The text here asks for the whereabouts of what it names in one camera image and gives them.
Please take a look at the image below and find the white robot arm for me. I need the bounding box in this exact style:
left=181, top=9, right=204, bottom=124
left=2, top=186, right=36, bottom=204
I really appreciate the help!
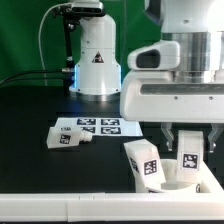
left=72, top=0, right=224, bottom=151

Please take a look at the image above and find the black cable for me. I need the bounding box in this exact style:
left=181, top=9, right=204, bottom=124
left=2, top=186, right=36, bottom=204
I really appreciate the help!
left=0, top=75, right=74, bottom=88
left=0, top=68, right=75, bottom=84

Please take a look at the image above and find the black cable upper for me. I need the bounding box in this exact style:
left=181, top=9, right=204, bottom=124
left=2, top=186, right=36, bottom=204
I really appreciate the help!
left=0, top=68, right=75, bottom=84

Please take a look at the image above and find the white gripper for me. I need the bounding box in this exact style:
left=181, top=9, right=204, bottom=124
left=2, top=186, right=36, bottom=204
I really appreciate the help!
left=120, top=71, right=224, bottom=153

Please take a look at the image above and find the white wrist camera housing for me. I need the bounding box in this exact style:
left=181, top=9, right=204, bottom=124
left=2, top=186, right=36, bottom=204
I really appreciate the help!
left=127, top=41, right=180, bottom=71

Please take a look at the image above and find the white L-shaped fence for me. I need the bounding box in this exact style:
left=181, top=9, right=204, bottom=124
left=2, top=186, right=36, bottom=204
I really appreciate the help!
left=0, top=150, right=224, bottom=224

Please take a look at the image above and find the black camera on stand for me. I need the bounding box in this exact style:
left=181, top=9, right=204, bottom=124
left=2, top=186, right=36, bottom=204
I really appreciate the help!
left=55, top=0, right=106, bottom=17

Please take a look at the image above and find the black cable lower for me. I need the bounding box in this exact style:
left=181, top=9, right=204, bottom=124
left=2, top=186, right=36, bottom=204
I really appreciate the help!
left=0, top=75, right=74, bottom=88

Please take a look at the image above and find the black camera stand pole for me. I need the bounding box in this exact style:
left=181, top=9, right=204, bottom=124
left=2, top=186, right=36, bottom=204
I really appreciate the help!
left=63, top=17, right=75, bottom=69

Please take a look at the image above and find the white marker tag sheet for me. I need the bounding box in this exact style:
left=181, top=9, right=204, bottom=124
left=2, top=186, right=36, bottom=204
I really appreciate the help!
left=56, top=117, right=142, bottom=137

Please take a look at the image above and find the grey camera cable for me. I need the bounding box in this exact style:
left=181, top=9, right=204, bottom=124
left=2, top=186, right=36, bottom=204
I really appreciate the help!
left=37, top=3, right=72, bottom=87

